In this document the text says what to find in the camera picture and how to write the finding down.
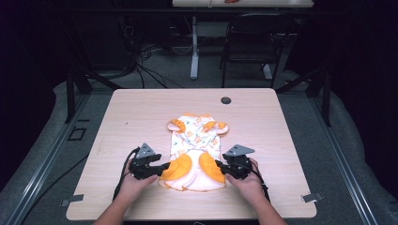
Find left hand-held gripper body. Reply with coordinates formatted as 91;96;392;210
128;142;163;181

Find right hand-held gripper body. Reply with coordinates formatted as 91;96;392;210
221;143;256;181

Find orange and white baby romper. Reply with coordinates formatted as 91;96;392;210
157;112;230;193

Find person's left hand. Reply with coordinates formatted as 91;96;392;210
118;158;160;205

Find person's right hand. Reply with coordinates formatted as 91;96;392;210
224;157;267;207

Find black tape square outline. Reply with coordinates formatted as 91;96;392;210
67;126;87;142

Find grey tape piece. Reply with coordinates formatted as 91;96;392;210
60;193;84;208
300;192;325;203

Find black metal stand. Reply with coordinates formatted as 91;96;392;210
275;59;332;128
64;27;123;124

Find black folding chair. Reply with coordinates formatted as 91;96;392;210
219;12;297;89

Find white table leg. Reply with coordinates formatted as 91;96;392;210
190;16;200;81

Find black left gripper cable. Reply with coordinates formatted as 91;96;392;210
112;146;141;202

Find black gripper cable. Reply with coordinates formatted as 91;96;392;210
250;160;271;203
112;146;141;202

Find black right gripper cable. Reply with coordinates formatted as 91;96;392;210
250;160;271;203

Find black floor cables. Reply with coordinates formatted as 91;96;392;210
116;15;186;90

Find aluminium floor rail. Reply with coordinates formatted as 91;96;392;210
308;93;379;225
6;93;92;225

